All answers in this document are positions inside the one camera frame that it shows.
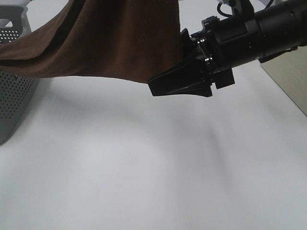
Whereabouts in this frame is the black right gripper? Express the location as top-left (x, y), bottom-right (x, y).
top-left (148, 16), bottom-right (260, 97)

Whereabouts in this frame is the brown towel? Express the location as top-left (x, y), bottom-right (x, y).
top-left (0, 0), bottom-right (183, 83)

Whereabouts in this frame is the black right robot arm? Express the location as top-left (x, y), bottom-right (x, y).
top-left (148, 0), bottom-right (307, 97)

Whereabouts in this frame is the beige storage bin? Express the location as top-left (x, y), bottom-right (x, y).
top-left (261, 46), bottom-right (307, 114)

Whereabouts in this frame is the grey perforated laundry basket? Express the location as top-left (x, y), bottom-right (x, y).
top-left (0, 5), bottom-right (39, 144)

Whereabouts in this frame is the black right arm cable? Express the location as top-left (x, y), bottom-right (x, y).
top-left (216, 1), bottom-right (237, 19)

